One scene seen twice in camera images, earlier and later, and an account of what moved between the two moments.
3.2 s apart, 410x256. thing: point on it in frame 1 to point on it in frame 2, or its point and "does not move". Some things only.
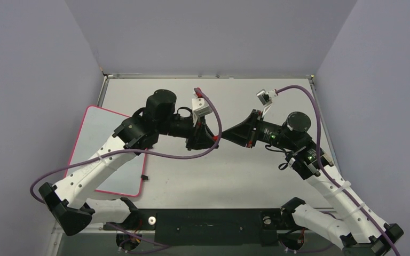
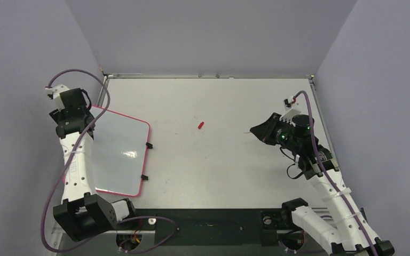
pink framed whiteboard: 96,127 does not move
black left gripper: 200,136 to 60,114
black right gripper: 254,128 to 274,129
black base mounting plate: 211,227 does not move
